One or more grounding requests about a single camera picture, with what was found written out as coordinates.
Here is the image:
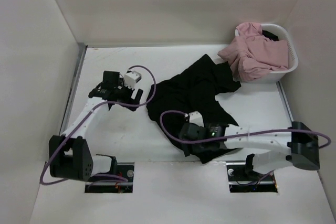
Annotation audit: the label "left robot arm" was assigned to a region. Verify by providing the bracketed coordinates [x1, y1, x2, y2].
[47, 70, 143, 182]

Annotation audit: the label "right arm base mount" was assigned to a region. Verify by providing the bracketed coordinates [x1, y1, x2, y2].
[226, 162, 278, 193]

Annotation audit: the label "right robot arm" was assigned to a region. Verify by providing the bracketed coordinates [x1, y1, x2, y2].
[178, 122, 320, 180]

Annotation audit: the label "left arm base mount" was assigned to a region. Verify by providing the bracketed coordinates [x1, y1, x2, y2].
[85, 163, 135, 194]

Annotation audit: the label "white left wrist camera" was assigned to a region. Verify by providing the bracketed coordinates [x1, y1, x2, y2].
[123, 70, 142, 90]

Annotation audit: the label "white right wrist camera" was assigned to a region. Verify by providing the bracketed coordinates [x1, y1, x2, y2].
[184, 111, 204, 127]

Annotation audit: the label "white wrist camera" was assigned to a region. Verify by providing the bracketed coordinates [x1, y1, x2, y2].
[123, 70, 142, 90]
[184, 111, 204, 127]

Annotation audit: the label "white laundry basket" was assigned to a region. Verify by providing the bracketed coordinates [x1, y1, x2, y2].
[235, 22, 299, 83]

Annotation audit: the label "black garment in basket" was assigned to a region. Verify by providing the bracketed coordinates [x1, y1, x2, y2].
[262, 30, 279, 41]

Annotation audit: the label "aluminium left table rail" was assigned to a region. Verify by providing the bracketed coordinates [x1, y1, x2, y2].
[53, 42, 88, 135]

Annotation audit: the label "pink garment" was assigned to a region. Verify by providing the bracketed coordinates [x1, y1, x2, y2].
[217, 22, 289, 82]

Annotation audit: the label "black trousers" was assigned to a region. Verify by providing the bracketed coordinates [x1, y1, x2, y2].
[146, 55, 241, 150]

